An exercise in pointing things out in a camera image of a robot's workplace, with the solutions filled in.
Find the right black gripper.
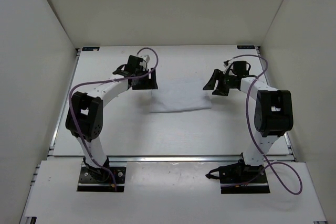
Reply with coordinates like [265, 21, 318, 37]
[204, 70, 234, 97]

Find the white skirt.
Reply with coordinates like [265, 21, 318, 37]
[150, 77, 212, 113]

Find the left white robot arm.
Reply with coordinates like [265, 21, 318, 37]
[65, 55, 158, 181]

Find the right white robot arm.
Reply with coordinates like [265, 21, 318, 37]
[203, 61, 293, 182]

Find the right blue corner label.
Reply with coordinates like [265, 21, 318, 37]
[237, 45, 255, 50]

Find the blue corner label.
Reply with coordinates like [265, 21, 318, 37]
[237, 45, 255, 50]
[81, 47, 100, 51]

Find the left blue corner label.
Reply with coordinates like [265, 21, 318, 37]
[81, 47, 100, 51]

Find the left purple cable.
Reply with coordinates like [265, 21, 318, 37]
[68, 47, 160, 192]

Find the purple cable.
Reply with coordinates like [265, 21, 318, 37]
[220, 54, 303, 195]
[68, 47, 160, 192]

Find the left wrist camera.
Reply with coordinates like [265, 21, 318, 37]
[140, 55, 150, 64]

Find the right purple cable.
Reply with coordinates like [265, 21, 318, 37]
[220, 54, 303, 195]

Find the aluminium front rail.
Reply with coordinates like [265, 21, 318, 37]
[47, 154, 295, 162]

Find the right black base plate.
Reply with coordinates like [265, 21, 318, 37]
[205, 159, 270, 194]

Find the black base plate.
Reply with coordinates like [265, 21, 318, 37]
[205, 159, 270, 194]
[77, 163, 127, 193]

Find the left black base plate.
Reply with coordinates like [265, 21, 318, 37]
[77, 163, 127, 193]

